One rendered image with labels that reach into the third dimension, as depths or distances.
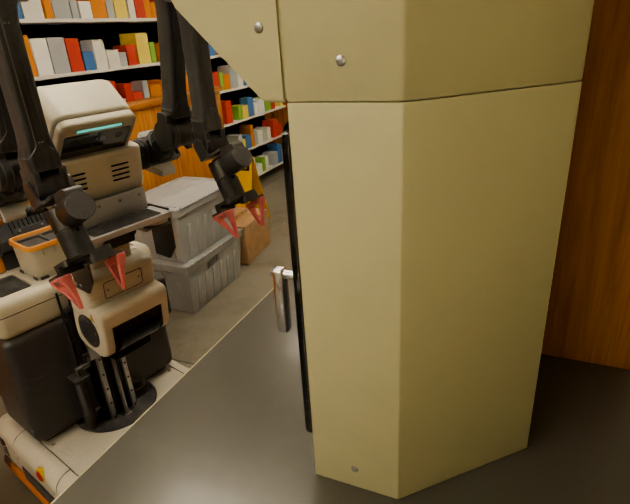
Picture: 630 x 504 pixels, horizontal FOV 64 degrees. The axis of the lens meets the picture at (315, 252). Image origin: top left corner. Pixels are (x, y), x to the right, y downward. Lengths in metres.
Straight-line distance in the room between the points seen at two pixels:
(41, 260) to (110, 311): 0.35
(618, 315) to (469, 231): 0.44
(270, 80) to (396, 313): 0.26
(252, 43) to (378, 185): 0.17
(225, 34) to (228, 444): 0.54
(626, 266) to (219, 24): 0.67
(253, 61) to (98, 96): 0.93
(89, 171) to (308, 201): 0.97
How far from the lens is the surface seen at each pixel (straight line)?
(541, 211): 0.58
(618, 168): 0.83
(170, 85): 1.41
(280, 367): 0.89
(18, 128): 1.12
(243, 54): 0.50
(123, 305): 1.51
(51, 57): 3.51
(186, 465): 0.76
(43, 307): 1.74
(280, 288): 0.62
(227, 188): 1.33
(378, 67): 0.45
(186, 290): 2.94
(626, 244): 0.87
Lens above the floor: 1.47
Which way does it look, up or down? 24 degrees down
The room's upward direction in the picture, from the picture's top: 4 degrees counter-clockwise
